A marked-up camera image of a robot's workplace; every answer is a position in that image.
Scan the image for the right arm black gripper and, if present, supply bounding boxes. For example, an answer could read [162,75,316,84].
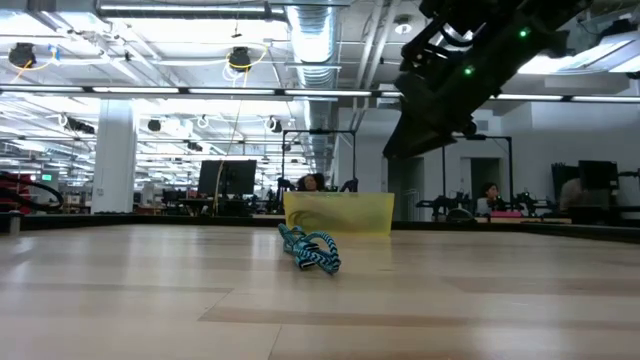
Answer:
[382,87,479,161]

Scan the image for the silver ventilation duct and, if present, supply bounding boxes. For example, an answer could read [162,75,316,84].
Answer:
[285,0,342,91]

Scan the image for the person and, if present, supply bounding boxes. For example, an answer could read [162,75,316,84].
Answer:
[297,172,327,193]
[557,176,597,212]
[473,181,502,217]

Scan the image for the blue braided USB-C cable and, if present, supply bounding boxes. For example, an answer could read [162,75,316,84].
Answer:
[277,223,343,276]

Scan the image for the yellow hanging cord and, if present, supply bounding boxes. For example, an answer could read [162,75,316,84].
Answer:
[211,69,251,216]

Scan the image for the white square building column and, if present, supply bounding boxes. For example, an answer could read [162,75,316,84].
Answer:
[92,99,139,214]

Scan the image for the black metal station frame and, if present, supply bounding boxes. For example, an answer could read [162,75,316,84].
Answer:
[281,128,358,194]
[441,132,514,211]

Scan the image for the red and black equipment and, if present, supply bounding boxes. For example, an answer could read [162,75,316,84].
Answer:
[0,171,66,212]

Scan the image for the black computer monitor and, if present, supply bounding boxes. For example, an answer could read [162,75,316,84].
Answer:
[197,159,258,197]
[578,159,620,192]

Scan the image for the black ceiling cord reel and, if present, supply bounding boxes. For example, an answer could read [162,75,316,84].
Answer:
[7,42,38,69]
[228,46,253,72]

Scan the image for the yellow translucent plastic bin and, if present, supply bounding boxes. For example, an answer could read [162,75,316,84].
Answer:
[283,192,395,238]

